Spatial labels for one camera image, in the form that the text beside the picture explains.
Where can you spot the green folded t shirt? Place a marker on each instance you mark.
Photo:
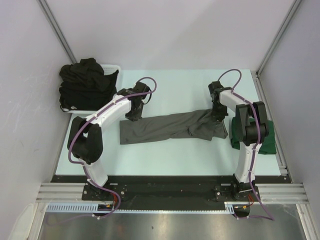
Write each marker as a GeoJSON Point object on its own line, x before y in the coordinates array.
{"type": "Point", "coordinates": [268, 146]}

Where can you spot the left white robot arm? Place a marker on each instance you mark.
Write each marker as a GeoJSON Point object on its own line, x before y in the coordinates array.
{"type": "Point", "coordinates": [85, 142]}

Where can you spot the aluminium frame rail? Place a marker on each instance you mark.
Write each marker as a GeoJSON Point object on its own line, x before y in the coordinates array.
{"type": "Point", "coordinates": [279, 193]}

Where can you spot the light blue cable duct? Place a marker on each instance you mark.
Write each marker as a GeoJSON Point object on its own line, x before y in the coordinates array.
{"type": "Point", "coordinates": [96, 208]}

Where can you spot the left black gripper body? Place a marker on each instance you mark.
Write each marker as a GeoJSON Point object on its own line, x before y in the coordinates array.
{"type": "Point", "coordinates": [135, 114]}

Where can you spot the grey t shirt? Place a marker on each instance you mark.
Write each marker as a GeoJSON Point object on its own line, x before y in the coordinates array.
{"type": "Point", "coordinates": [198, 124]}

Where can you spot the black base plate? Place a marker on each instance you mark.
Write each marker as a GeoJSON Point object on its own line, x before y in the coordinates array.
{"type": "Point", "coordinates": [173, 193]}

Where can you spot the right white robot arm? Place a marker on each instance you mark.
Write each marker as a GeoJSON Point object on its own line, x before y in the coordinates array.
{"type": "Point", "coordinates": [251, 129]}

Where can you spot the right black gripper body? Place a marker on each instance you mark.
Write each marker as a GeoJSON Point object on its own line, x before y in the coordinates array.
{"type": "Point", "coordinates": [219, 110]}

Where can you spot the white plastic basket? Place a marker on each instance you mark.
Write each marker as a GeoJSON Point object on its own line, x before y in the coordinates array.
{"type": "Point", "coordinates": [108, 70]}

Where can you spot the black t shirts pile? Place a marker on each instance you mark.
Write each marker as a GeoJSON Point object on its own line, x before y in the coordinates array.
{"type": "Point", "coordinates": [85, 86]}

